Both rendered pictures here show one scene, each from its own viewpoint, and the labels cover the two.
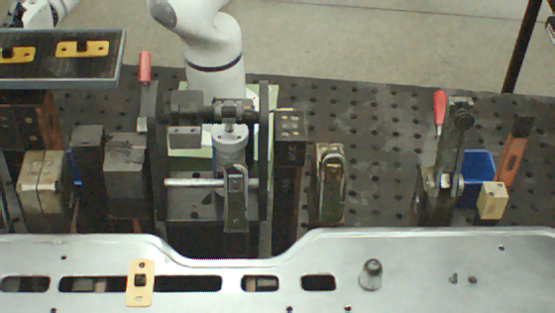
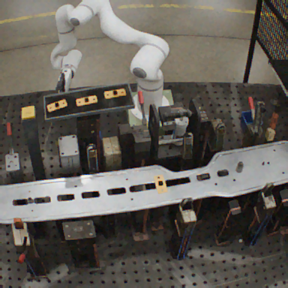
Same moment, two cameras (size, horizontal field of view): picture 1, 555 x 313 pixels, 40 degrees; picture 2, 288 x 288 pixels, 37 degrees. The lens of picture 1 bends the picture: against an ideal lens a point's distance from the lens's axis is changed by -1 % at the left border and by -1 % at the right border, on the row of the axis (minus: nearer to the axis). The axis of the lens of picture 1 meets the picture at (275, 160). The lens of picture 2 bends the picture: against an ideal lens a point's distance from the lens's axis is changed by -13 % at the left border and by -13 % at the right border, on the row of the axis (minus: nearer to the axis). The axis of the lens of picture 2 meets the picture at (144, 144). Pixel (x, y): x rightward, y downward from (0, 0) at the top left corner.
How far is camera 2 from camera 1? 0.87 m
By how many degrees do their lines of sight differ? 10
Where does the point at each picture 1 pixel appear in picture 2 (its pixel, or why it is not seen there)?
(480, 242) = (268, 149)
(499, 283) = (276, 163)
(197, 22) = (154, 75)
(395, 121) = (217, 98)
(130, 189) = (145, 148)
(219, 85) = (155, 96)
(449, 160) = (257, 122)
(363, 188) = not seen: hidden behind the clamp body
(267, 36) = (124, 53)
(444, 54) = (211, 55)
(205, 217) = (172, 154)
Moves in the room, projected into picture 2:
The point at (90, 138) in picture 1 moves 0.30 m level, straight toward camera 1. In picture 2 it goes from (127, 130) to (166, 187)
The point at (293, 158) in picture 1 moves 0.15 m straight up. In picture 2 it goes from (206, 127) to (211, 102)
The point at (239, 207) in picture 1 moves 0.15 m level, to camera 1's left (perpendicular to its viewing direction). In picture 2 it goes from (189, 149) to (151, 153)
